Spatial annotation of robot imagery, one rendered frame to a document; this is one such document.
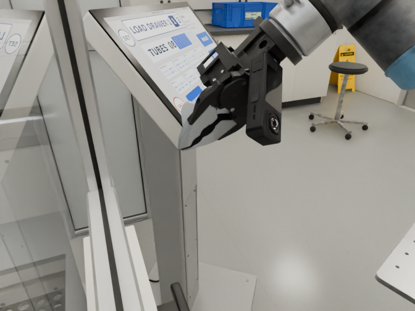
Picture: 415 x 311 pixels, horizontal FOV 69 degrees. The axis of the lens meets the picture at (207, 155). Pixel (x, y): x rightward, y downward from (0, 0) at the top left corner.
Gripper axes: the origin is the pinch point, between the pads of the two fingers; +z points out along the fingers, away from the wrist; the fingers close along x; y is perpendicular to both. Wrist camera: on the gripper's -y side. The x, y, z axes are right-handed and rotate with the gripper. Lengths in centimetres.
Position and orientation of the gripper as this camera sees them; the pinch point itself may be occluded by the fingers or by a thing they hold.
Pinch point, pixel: (187, 147)
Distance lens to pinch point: 45.2
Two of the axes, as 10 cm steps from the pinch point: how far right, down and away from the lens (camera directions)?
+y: -3.1, -7.1, 6.3
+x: -6.5, -3.2, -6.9
